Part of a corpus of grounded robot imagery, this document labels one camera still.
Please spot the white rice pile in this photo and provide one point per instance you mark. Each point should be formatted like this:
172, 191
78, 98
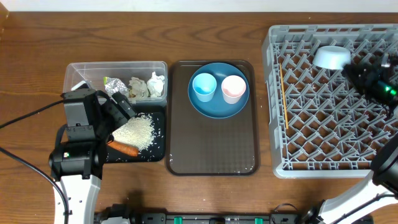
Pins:
137, 132

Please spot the clear plastic bin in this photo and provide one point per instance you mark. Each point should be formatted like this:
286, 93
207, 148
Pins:
93, 74

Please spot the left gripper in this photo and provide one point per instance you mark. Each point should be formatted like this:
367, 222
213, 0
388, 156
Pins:
125, 105

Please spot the brown serving tray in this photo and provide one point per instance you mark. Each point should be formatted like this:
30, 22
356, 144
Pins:
205, 144

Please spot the light blue bowl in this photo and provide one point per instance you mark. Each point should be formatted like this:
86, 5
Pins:
332, 57

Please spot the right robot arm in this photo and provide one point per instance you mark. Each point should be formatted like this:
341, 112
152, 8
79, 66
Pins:
379, 188

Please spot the orange carrot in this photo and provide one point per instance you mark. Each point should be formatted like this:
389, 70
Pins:
124, 148

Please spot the foil wrapper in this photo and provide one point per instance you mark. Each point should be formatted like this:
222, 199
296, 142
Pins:
113, 85

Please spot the white tissue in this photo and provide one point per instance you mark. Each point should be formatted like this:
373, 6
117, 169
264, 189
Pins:
155, 85
138, 88

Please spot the pink cup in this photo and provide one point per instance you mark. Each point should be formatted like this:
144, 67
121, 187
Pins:
233, 88

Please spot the dark blue plate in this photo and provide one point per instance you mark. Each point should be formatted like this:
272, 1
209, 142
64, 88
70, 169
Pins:
217, 108

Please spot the light blue cup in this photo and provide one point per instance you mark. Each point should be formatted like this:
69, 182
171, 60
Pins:
204, 86

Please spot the grey dishwasher rack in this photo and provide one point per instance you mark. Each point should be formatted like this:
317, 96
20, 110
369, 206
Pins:
320, 126

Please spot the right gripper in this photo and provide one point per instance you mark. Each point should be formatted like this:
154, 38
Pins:
362, 82

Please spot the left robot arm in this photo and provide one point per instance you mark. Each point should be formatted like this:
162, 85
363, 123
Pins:
80, 151

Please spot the black plastic tray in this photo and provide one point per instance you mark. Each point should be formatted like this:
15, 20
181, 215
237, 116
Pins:
156, 151

